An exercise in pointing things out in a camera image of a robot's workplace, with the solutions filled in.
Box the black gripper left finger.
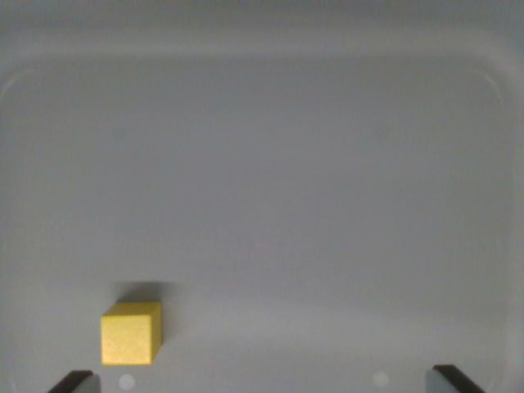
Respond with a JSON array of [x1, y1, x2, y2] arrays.
[[47, 369, 101, 393]]

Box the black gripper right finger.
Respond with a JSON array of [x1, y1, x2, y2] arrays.
[[425, 364, 489, 393]]

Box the yellow cube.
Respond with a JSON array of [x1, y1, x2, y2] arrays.
[[100, 301, 164, 366]]

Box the grey plastic tub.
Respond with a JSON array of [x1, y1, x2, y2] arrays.
[[0, 0, 524, 393]]

